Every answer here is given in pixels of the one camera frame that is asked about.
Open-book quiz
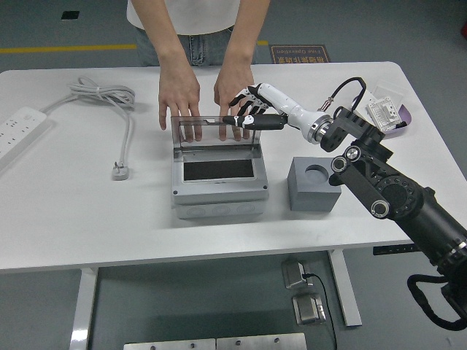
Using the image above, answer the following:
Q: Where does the person's left hand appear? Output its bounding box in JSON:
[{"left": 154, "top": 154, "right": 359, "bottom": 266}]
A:
[{"left": 212, "top": 65, "right": 255, "bottom": 142}]

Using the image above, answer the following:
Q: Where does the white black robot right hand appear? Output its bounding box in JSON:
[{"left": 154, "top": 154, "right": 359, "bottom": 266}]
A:
[{"left": 221, "top": 82, "right": 328, "bottom": 138}]

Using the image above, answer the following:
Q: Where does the person's right hand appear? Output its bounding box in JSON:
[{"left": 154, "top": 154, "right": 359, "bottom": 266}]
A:
[{"left": 158, "top": 65, "right": 202, "bottom": 143}]

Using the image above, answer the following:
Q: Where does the transparent hinged box lid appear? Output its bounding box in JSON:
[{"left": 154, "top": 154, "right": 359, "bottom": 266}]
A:
[{"left": 170, "top": 115, "right": 262, "bottom": 150}]

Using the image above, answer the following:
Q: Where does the grey cube holder block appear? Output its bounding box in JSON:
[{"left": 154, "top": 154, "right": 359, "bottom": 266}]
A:
[{"left": 287, "top": 156, "right": 343, "bottom": 212}]

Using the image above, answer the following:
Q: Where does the grey plastic junction box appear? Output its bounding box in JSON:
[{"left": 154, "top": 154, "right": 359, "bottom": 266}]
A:
[{"left": 170, "top": 144, "right": 270, "bottom": 219}]

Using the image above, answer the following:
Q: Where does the silver metal floor box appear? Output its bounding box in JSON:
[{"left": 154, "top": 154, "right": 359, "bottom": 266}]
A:
[
  {"left": 291, "top": 293, "right": 326, "bottom": 325},
  {"left": 281, "top": 257, "right": 311, "bottom": 290}
]

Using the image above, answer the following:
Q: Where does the brown floor sign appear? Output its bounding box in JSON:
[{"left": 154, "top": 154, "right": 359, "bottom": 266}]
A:
[{"left": 269, "top": 44, "right": 331, "bottom": 65}]

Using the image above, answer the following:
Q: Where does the person's torso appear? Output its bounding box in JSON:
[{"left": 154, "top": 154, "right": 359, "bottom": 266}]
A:
[{"left": 126, "top": 0, "right": 262, "bottom": 67}]

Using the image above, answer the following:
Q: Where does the white printed socket module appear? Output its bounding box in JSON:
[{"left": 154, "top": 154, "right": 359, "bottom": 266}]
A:
[{"left": 366, "top": 96, "right": 401, "bottom": 131}]

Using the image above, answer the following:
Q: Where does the white power plug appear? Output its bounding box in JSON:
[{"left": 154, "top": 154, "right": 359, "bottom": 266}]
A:
[{"left": 112, "top": 161, "right": 131, "bottom": 182}]

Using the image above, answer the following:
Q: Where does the yellow floor tape line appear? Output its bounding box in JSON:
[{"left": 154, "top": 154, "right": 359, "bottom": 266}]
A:
[{"left": 0, "top": 39, "right": 270, "bottom": 55}]

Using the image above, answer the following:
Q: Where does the white power strip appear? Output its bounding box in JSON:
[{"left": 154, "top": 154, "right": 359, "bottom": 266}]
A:
[{"left": 0, "top": 105, "right": 51, "bottom": 171}]

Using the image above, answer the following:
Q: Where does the black table control panel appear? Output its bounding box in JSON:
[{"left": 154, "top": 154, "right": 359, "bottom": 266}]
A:
[{"left": 372, "top": 244, "right": 417, "bottom": 255}]

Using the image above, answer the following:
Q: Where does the white table leg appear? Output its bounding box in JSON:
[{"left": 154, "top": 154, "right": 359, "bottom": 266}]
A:
[
  {"left": 71, "top": 268, "right": 99, "bottom": 350},
  {"left": 327, "top": 250, "right": 363, "bottom": 327}
]

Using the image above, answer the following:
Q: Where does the white power cord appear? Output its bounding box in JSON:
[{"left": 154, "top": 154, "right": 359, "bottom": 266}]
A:
[{"left": 40, "top": 75, "right": 138, "bottom": 167}]

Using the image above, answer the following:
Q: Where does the thin black floor cable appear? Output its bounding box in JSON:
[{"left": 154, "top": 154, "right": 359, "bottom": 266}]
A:
[{"left": 301, "top": 272, "right": 339, "bottom": 350}]

